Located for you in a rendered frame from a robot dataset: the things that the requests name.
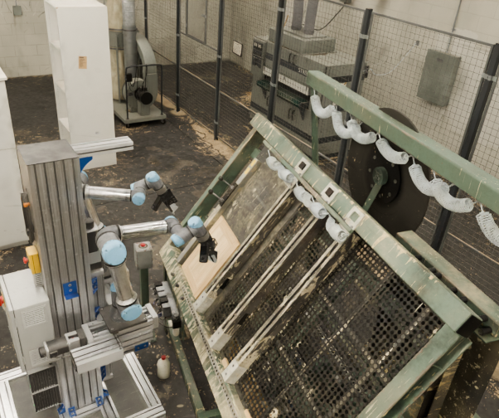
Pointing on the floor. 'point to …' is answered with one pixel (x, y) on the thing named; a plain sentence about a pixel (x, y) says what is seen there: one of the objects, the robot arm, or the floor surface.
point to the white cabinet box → (81, 72)
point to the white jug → (163, 367)
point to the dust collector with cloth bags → (142, 87)
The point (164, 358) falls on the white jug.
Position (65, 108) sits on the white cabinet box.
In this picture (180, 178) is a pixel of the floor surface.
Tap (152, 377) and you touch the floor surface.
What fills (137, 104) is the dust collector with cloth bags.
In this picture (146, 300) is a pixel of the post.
